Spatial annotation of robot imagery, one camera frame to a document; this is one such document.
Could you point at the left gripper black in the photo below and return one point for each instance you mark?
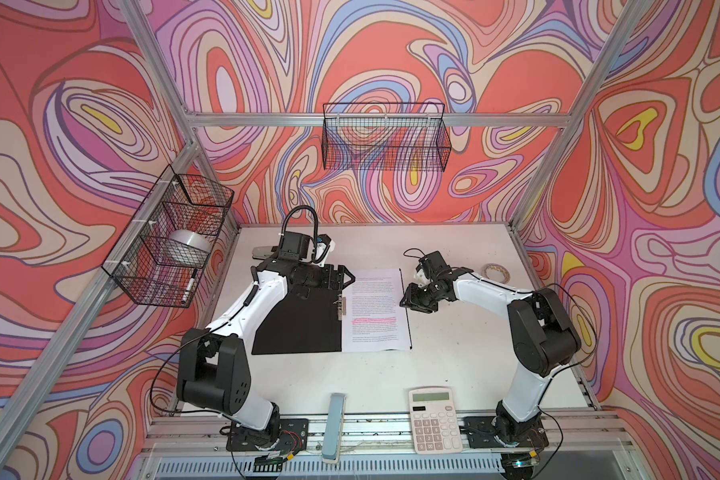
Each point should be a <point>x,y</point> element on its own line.
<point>337,284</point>

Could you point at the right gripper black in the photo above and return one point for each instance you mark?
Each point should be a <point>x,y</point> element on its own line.
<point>413,302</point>

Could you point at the printed paper sheet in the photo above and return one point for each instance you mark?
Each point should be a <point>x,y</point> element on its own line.
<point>373,319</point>

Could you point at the blue folder black inside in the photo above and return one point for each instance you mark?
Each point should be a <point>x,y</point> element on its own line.
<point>301,325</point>

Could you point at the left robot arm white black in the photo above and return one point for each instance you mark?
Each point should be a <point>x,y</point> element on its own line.
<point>214,372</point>

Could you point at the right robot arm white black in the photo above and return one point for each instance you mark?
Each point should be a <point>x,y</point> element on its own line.
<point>544,339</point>

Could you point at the clear tape roll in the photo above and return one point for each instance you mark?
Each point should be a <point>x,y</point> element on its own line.
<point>496,273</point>

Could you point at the grey black stapler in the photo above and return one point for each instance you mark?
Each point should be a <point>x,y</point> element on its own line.
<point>263,252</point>

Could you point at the pink white calculator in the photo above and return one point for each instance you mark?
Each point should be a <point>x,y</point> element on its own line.
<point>434,426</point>

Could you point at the light blue eraser bar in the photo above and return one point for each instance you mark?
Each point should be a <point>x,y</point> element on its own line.
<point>332,435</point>

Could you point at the marker pen in basket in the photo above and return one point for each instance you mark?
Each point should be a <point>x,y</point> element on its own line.
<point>188,291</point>

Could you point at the grey tape roll in basket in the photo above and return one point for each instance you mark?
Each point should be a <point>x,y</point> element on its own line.
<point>191,239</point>

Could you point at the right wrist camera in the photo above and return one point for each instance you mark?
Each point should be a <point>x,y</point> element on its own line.
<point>432,264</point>

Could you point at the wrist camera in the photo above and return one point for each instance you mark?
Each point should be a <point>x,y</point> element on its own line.
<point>294,246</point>
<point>432,264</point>

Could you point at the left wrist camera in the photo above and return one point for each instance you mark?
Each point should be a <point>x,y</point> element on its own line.
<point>294,246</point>

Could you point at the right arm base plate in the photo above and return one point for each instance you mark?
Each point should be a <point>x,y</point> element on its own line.
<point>504,432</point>

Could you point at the black wire basket back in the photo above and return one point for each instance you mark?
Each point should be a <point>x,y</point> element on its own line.
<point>385,136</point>

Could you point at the black wire basket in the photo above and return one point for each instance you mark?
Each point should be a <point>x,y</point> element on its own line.
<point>148,267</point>
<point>385,136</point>

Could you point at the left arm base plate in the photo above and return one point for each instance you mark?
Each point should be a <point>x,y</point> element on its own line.
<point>290,436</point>

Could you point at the black wire basket left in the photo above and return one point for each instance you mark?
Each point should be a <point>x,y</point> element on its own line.
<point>148,267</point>

